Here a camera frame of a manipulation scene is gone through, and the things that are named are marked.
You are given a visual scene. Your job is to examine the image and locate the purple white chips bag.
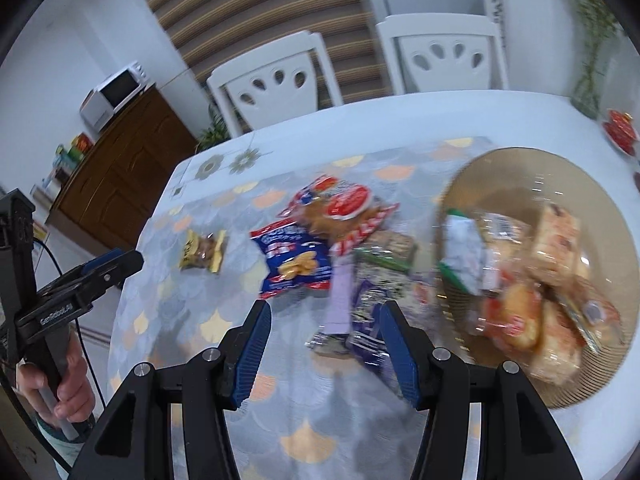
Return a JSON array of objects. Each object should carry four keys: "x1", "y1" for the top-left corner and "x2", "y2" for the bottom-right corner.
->
[{"x1": 304, "y1": 253, "x2": 432, "y2": 391}]

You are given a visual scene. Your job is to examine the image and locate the green white snack packet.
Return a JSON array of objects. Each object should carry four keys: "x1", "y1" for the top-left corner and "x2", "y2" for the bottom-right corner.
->
[{"x1": 439, "y1": 210, "x2": 486, "y2": 296}]

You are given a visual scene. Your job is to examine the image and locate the person's left hand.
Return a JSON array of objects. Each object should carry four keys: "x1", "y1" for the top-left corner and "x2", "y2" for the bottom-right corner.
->
[{"x1": 16, "y1": 333, "x2": 96, "y2": 428}]

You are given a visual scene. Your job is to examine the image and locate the brown wooden cabinet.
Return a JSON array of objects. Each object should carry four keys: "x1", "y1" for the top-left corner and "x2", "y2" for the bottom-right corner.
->
[{"x1": 47, "y1": 87, "x2": 196, "y2": 256}]

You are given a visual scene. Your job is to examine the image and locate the small tan cake packet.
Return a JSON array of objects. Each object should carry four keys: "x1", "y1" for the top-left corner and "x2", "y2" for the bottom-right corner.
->
[{"x1": 528, "y1": 300, "x2": 582, "y2": 386}]

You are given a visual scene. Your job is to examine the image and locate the yellow nut snack packet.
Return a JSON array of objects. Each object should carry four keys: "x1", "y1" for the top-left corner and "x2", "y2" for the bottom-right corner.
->
[{"x1": 179, "y1": 230, "x2": 227, "y2": 274}]

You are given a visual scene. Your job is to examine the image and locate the orange cake packet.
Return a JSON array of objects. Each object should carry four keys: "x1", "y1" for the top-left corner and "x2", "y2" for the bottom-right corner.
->
[{"x1": 483, "y1": 281, "x2": 542, "y2": 352}]

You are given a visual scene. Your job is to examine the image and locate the white microwave oven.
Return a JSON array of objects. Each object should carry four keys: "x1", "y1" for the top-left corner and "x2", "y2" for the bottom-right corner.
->
[{"x1": 79, "y1": 61, "x2": 151, "y2": 132}]

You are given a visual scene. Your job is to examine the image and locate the patterned fan-print tablecloth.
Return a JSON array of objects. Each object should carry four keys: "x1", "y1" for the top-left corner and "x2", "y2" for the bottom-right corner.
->
[{"x1": 106, "y1": 90, "x2": 640, "y2": 480}]

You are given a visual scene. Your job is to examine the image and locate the blue snack bag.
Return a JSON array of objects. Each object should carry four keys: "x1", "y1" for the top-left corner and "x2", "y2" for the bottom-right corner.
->
[{"x1": 250, "y1": 219, "x2": 332, "y2": 300}]

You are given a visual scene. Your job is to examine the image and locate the clear cracker stack packet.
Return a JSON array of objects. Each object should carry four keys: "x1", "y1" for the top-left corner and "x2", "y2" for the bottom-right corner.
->
[{"x1": 526, "y1": 203, "x2": 582, "y2": 286}]

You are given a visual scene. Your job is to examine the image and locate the gold ribbed glass bowl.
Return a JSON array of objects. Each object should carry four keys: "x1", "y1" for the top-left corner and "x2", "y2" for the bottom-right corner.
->
[{"x1": 435, "y1": 148, "x2": 639, "y2": 408}]

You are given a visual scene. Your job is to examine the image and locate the lilac flat snack packet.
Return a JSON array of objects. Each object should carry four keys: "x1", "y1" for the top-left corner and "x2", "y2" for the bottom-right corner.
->
[{"x1": 322, "y1": 255, "x2": 355, "y2": 335}]

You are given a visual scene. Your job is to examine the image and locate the brown green biscuit packet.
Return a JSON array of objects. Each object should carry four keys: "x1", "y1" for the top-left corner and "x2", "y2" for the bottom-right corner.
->
[{"x1": 354, "y1": 230, "x2": 416, "y2": 274}]

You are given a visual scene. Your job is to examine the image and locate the red orange bread bag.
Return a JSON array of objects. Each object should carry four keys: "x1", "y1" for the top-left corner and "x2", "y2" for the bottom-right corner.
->
[{"x1": 278, "y1": 174, "x2": 399, "y2": 257}]

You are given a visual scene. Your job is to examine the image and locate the left white plastic chair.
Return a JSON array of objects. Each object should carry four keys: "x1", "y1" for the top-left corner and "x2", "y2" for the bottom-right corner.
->
[{"x1": 206, "y1": 30, "x2": 344, "y2": 138}]

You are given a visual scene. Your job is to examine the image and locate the white plastic chair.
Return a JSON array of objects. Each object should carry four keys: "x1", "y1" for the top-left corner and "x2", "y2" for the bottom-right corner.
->
[
  {"x1": 376, "y1": 13, "x2": 510, "y2": 96},
  {"x1": 206, "y1": 30, "x2": 344, "y2": 138}
]

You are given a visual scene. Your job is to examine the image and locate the small red decorated box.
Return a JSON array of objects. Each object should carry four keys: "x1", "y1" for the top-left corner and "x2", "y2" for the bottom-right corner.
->
[{"x1": 603, "y1": 110, "x2": 639, "y2": 156}]

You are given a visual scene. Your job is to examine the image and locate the right white plastic chair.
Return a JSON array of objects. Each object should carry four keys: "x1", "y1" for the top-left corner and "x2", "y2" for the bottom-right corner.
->
[{"x1": 376, "y1": 13, "x2": 510, "y2": 96}]

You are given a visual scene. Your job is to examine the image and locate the vase with dried flowers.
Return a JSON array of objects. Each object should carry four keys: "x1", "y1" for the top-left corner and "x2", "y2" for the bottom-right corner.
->
[{"x1": 570, "y1": 0, "x2": 620, "y2": 119}]

